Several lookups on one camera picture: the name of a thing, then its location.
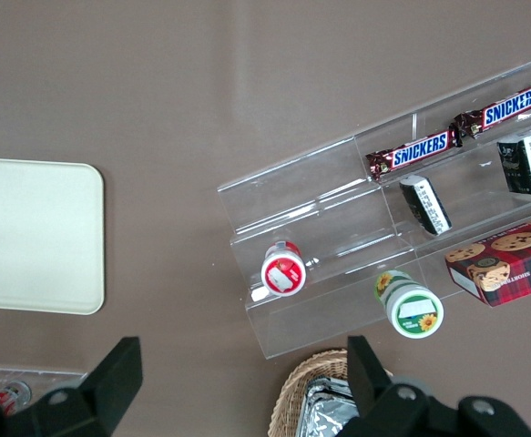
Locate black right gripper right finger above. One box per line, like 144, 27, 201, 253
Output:
346, 335, 394, 419

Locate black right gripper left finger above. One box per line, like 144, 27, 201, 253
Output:
78, 336, 144, 433

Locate light wicker basket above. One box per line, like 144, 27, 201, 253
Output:
268, 348, 396, 437

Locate cream plastic tray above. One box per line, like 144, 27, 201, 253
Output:
0, 157, 106, 316

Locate stacked aluminium foil trays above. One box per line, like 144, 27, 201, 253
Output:
295, 375, 362, 437

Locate clear acrylic bottle rack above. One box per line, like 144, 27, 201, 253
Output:
0, 363, 88, 411

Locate green sunflower lid cup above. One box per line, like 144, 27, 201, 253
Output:
373, 270, 445, 340

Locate red cola bottle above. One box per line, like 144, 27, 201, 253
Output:
0, 380, 33, 406

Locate red lid yogurt cup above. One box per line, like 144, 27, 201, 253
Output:
260, 240, 308, 298

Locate clear acrylic tiered snack shelf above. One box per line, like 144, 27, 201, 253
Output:
216, 60, 531, 361

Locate small black white box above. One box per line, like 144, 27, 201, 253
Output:
495, 133, 531, 196
398, 175, 453, 237

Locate red plaid cookie box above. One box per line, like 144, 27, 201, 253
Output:
444, 211, 531, 310

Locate Snickers chocolate bar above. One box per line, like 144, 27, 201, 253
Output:
454, 72, 531, 140
365, 128, 465, 184

